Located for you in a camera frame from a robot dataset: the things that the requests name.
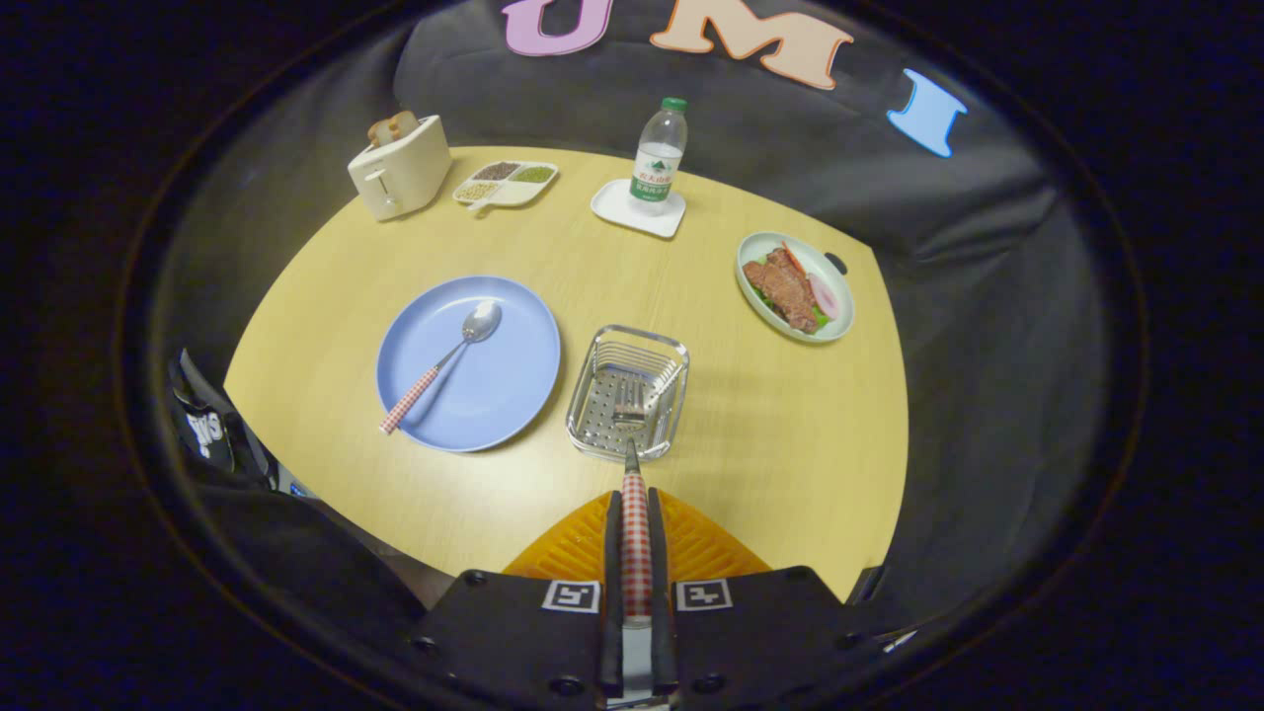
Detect spoon with red checked handle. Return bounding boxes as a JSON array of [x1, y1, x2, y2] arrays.
[[379, 300, 503, 435]]

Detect black backdrop cloth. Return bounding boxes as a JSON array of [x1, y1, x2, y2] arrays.
[[148, 0, 1117, 633]]

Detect metal drain basket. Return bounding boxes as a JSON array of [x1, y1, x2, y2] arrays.
[[565, 325, 690, 462]]

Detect white divided dish with beans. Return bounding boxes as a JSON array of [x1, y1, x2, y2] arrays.
[[452, 161, 559, 214]]

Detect fork with red checked handle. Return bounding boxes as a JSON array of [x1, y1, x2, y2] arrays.
[[612, 380, 655, 623]]

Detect person's dark clothing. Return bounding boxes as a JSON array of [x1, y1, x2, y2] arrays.
[[166, 348, 435, 643]]

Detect blue round plate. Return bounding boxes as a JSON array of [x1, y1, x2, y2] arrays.
[[376, 276, 562, 453]]

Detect pale green food plate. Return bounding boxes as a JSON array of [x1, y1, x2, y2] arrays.
[[736, 232, 855, 344]]

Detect cream toaster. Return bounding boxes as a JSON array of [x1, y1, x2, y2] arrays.
[[347, 115, 453, 222]]

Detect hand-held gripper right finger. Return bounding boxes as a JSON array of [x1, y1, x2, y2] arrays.
[[647, 489, 890, 704]]

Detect white square coaster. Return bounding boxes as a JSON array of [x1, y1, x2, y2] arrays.
[[591, 178, 686, 239]]

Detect grilled meat slices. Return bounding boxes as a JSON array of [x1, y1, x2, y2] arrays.
[[743, 247, 821, 334]]

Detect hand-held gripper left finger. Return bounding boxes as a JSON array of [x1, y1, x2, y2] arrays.
[[410, 489, 625, 704]]

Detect clear water bottle green cap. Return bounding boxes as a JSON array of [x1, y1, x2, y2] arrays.
[[629, 97, 688, 215]]

